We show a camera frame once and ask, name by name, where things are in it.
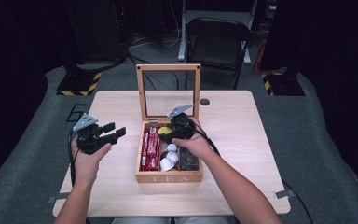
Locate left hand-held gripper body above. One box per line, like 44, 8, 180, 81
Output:
72, 113, 119, 155

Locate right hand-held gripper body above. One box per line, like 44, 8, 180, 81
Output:
166, 103, 197, 142

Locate yellow round capsule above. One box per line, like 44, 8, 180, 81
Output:
158, 125, 173, 136

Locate wooden box with glass lid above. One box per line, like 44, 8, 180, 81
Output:
134, 63, 204, 184

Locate person's right hand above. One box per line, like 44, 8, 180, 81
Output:
171, 116, 214, 161

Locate person's left hand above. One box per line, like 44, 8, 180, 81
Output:
71, 136, 113, 188

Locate red snack packet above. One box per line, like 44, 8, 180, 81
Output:
140, 131, 150, 171
147, 125, 160, 172

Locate dark foil packets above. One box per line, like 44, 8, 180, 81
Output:
179, 147, 200, 172

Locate striped black stand base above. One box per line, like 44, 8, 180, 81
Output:
260, 70, 306, 97
56, 70, 103, 97

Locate grey tape strip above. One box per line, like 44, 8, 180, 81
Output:
47, 192, 71, 204
273, 189, 296, 200

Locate person's grey pants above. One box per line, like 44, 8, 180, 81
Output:
111, 216, 231, 224

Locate black folding chair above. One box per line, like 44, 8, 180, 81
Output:
185, 17, 253, 91

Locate black equipment cabinet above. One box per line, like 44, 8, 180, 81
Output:
62, 0, 129, 64

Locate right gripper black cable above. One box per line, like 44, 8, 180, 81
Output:
193, 121, 222, 157

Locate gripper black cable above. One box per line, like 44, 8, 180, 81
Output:
67, 130, 82, 189
193, 121, 222, 157

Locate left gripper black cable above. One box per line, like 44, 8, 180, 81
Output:
67, 130, 82, 189

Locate white floor cable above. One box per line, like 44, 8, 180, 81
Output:
130, 0, 182, 49

